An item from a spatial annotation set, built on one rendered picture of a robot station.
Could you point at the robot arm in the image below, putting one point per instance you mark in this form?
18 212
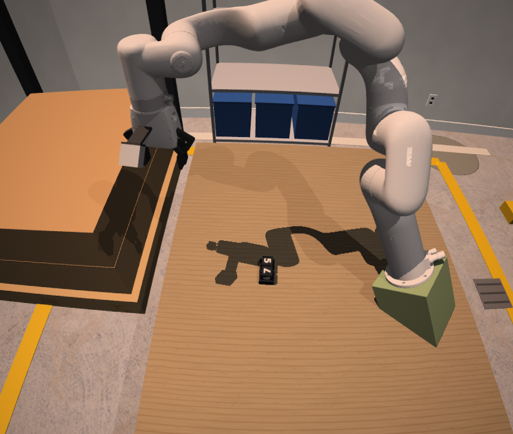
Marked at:
369 34

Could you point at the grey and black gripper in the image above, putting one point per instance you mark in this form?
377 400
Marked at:
166 127

